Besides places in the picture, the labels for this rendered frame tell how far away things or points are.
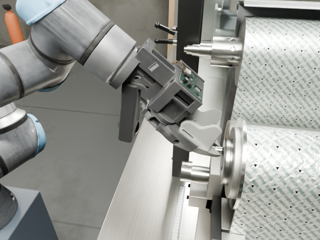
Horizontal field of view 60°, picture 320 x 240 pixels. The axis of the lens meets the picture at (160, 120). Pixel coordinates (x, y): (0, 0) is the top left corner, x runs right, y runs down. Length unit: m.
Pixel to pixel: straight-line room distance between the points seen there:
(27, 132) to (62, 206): 1.29
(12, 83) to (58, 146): 2.10
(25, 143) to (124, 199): 0.32
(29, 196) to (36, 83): 0.54
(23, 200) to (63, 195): 1.20
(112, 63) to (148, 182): 0.57
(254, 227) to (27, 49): 0.44
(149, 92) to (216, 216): 0.25
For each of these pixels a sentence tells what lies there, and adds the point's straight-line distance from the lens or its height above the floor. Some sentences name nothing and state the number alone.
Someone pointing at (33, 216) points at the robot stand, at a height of 0.86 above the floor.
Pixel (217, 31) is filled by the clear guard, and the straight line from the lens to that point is 1.38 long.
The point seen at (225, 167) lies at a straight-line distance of 0.43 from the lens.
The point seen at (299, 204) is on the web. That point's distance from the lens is 0.45.
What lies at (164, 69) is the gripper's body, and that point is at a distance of 0.39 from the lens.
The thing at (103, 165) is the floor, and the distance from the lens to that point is 2.25.
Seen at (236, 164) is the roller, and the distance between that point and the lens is 0.41.
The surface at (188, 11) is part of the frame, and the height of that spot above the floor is 1.41.
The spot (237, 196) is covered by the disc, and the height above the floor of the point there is 1.25.
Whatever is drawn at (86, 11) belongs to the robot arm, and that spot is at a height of 1.47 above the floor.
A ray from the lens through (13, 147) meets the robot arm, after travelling 0.81.
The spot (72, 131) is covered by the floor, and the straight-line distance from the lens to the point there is 2.64.
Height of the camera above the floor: 1.57
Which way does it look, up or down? 36 degrees down
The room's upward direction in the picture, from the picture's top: straight up
